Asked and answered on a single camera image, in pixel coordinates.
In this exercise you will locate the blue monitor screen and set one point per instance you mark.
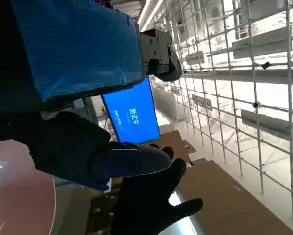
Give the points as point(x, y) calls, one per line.
point(134, 115)

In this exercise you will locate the pink bowl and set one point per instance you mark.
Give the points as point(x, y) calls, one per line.
point(14, 195)

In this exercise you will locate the metal grid frame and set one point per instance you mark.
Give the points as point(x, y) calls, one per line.
point(255, 105)

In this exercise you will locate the grey long light fixture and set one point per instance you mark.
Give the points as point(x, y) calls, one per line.
point(247, 76)
point(202, 102)
point(269, 124)
point(195, 58)

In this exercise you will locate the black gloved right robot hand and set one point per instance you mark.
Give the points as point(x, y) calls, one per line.
point(146, 203)

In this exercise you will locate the white duct pipe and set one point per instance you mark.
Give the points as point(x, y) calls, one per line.
point(149, 9)

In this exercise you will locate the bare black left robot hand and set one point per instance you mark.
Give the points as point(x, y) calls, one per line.
point(75, 49)

